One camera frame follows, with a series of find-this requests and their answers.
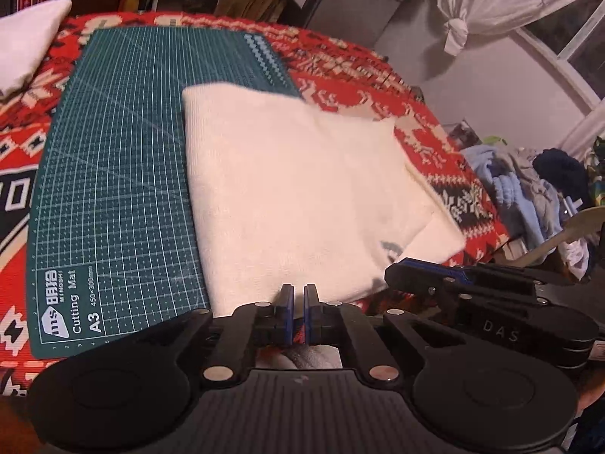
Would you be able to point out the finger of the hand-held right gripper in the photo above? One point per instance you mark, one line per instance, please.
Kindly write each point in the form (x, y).
(411, 281)
(435, 266)

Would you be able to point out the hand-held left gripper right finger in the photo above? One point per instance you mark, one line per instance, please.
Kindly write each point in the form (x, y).
(309, 314)

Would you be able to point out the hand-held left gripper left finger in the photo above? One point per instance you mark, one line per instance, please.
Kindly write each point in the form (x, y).
(287, 314)

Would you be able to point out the cream knit sweater vest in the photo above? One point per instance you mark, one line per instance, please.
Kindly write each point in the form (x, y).
(293, 189)

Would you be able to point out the cream clothes hanger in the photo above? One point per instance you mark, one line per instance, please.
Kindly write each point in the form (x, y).
(581, 222)

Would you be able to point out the light blue clothes pile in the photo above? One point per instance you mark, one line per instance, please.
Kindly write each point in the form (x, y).
(510, 184)

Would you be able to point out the navy knit garment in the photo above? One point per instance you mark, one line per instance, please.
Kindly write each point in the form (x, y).
(562, 172)

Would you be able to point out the green printed cloth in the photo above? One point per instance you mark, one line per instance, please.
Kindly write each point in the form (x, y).
(596, 170)

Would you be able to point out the red patterned blanket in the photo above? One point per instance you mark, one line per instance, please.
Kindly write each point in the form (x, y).
(354, 71)

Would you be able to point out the green cutting mat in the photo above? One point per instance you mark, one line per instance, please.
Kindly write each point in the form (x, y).
(118, 175)

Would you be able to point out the white framed window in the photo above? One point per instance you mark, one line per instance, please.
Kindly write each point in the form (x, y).
(586, 42)

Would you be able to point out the white folded garment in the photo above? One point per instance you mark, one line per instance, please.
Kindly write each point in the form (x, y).
(28, 42)

